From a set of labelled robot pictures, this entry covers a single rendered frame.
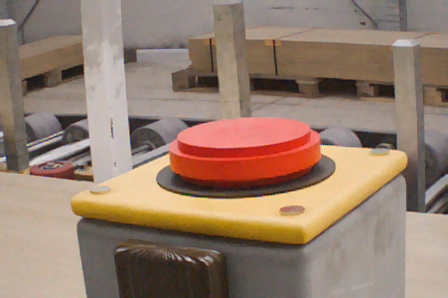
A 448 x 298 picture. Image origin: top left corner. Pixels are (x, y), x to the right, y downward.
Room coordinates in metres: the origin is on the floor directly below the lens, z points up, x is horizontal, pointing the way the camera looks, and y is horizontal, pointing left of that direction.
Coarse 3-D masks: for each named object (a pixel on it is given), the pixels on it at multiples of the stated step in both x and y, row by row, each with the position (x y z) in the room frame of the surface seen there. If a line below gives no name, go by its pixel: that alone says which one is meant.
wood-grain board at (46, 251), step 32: (0, 192) 1.45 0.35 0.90; (32, 192) 1.44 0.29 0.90; (64, 192) 1.43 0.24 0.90; (0, 224) 1.28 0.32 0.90; (32, 224) 1.27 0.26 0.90; (64, 224) 1.26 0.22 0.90; (416, 224) 1.14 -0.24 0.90; (0, 256) 1.13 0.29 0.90; (32, 256) 1.13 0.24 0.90; (64, 256) 1.13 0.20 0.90; (416, 256) 1.02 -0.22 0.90; (0, 288) 1.02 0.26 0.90; (32, 288) 1.01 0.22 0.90; (64, 288) 1.01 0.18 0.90; (416, 288) 0.93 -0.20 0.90
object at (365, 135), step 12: (60, 120) 2.40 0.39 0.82; (72, 120) 2.38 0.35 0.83; (132, 120) 2.27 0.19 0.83; (144, 120) 2.25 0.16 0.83; (156, 120) 2.24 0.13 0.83; (180, 120) 2.20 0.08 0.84; (192, 120) 2.19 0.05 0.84; (204, 120) 2.17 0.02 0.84; (216, 120) 2.16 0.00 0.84; (132, 132) 2.28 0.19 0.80; (360, 132) 1.97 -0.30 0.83; (372, 132) 1.95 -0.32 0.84; (384, 132) 1.94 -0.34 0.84; (396, 132) 1.92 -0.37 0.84; (372, 144) 1.95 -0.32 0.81
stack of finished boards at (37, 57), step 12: (60, 36) 9.37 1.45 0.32; (72, 36) 9.22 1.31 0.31; (24, 48) 8.69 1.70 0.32; (36, 48) 8.57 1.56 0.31; (48, 48) 8.45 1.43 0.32; (60, 48) 8.37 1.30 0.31; (72, 48) 8.50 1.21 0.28; (24, 60) 7.93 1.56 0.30; (36, 60) 8.05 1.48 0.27; (48, 60) 8.21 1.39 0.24; (60, 60) 8.34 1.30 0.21; (72, 60) 8.49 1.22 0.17; (24, 72) 7.90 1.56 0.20; (36, 72) 8.04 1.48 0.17
